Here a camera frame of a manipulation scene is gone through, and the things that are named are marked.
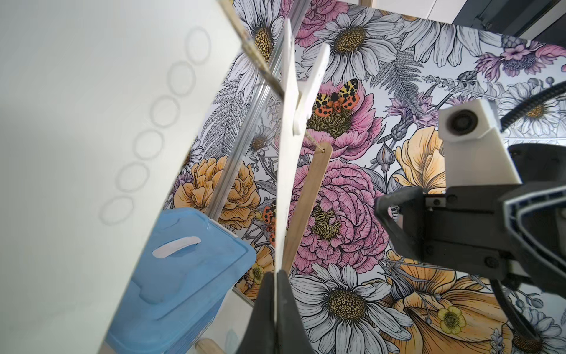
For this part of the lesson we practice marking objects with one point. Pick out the right wooden post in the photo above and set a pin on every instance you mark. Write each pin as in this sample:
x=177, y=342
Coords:
x=305, y=204

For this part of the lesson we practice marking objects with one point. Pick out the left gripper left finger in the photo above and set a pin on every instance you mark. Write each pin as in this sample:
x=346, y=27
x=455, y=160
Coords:
x=260, y=336

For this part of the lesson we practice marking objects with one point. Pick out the blue lidded storage box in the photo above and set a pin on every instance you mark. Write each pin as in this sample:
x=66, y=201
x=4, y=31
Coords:
x=188, y=266

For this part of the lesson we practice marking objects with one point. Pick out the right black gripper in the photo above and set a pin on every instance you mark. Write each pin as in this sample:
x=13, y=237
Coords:
x=511, y=233

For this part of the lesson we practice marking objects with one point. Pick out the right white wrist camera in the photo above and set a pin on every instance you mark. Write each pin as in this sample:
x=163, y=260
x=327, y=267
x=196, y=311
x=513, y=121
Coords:
x=474, y=150

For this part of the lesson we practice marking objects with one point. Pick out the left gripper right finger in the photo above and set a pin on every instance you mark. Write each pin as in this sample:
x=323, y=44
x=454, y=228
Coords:
x=291, y=334

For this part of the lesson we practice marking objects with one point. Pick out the white postcard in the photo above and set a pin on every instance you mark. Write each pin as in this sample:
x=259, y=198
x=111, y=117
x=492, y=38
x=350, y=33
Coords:
x=289, y=151
x=101, y=102

